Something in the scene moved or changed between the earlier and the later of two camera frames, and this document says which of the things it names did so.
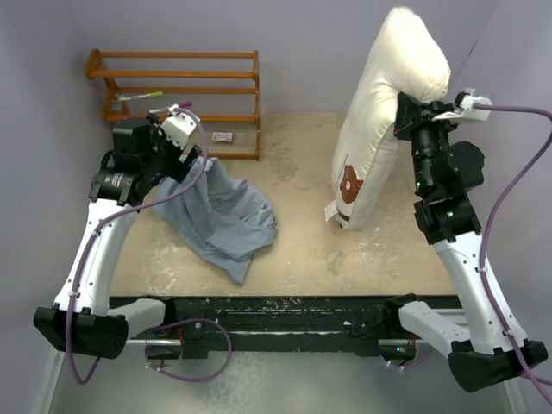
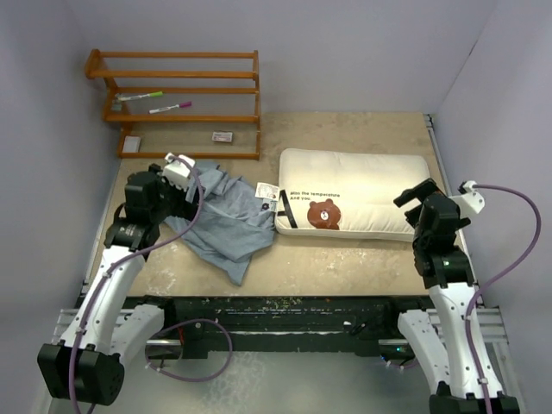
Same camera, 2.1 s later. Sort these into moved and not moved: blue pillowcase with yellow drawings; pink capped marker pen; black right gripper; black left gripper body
Moved: black left gripper body; black right gripper
Not moved: blue pillowcase with yellow drawings; pink capped marker pen
